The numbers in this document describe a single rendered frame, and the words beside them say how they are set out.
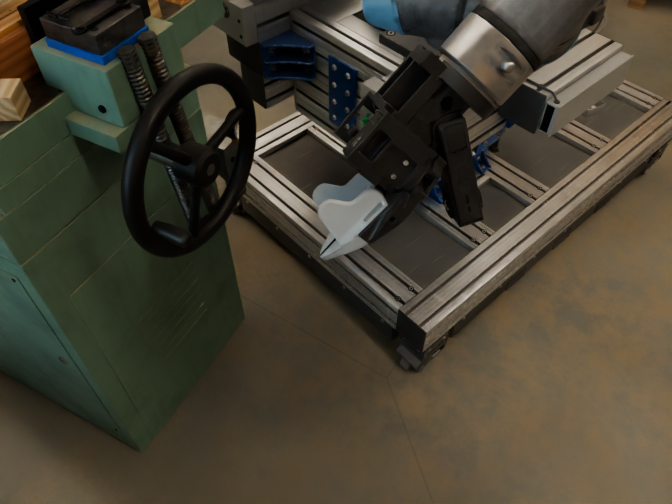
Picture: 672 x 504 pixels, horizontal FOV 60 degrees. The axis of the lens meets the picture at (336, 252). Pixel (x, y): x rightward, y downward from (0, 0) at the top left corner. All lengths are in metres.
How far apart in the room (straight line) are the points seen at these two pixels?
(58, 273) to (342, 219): 0.59
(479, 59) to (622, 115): 1.67
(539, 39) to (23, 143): 0.66
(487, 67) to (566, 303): 1.35
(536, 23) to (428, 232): 1.12
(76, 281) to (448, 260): 0.90
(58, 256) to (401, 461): 0.90
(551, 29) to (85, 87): 0.60
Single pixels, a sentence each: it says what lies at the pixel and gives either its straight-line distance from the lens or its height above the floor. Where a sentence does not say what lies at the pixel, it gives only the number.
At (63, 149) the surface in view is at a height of 0.83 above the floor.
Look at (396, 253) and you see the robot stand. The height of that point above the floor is 0.21.
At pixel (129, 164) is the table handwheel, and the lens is 0.77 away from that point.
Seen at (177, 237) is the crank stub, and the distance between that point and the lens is 0.80.
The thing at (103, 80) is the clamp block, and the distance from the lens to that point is 0.84.
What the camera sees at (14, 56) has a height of 0.94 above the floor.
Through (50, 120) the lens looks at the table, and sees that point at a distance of 0.92.
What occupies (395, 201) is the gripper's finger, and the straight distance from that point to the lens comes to 0.53.
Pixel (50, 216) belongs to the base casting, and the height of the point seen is 0.75.
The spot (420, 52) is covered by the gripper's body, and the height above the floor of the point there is 1.11.
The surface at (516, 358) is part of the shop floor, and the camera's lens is 1.66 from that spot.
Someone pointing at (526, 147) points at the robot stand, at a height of 0.21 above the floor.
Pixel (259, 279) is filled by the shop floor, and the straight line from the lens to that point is 1.76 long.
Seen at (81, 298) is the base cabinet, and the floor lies 0.57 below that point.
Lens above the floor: 1.38
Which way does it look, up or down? 50 degrees down
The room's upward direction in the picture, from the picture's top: straight up
